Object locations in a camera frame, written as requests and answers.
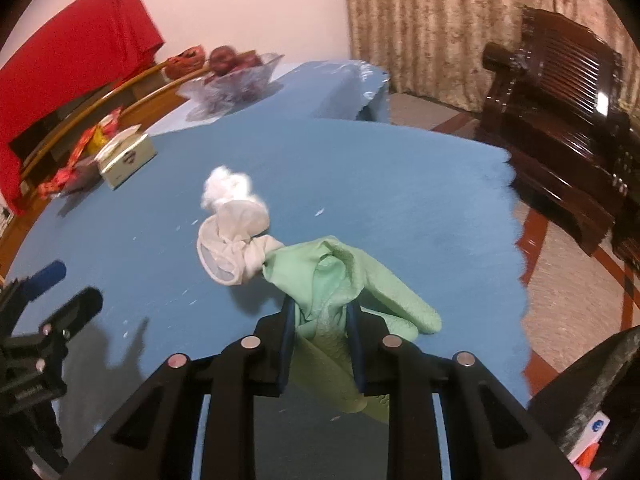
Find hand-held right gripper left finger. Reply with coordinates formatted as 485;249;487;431
60;297;296;480

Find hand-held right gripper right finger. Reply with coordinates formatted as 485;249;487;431
345;302;576;480

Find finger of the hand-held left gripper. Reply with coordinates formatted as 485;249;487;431
0;260;67;331
40;287;104;356

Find green rubber glove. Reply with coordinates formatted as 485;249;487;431
261;234;443;426

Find black trash bag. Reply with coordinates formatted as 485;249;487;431
527;325;640;480

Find white box with blue print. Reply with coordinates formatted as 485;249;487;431
580;411;612;443

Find orange packet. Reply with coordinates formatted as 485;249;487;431
575;442;601;467

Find red patterned snack packet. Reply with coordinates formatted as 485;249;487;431
37;166;81;198

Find white crumpled sock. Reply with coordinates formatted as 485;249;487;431
196;200;286;287

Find tissue box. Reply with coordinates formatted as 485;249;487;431
97;125;157;191

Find red yellow snack packet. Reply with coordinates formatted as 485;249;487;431
70;106;125;166

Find blue tablecloth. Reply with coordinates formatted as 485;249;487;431
145;60;391;136
0;119;532;480

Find white crumpled tissue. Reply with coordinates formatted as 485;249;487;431
201;165;256;211

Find red cloth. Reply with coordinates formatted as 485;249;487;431
0;0;166;216

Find red woven basket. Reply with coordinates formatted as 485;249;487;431
165;44;207;81

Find glass fruit bowl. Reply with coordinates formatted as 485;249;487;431
177;52;285;121

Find dark wooden armchair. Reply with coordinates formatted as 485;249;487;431
475;6;640;271

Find beige patterned curtain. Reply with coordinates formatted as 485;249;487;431
342;0;631;113

